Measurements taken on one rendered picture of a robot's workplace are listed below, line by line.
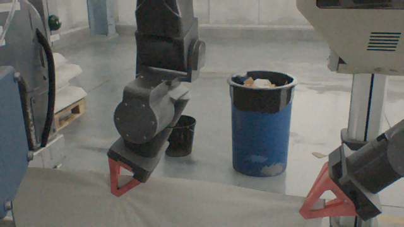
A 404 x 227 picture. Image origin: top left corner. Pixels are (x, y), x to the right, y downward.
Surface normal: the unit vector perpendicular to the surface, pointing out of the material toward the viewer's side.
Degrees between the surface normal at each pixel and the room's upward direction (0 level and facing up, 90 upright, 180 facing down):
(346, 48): 130
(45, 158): 90
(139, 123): 88
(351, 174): 46
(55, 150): 90
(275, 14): 90
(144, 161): 29
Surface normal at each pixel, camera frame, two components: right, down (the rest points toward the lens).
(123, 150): 0.47, -0.80
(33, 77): 0.97, 0.07
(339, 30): -0.18, 0.85
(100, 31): -0.24, 0.33
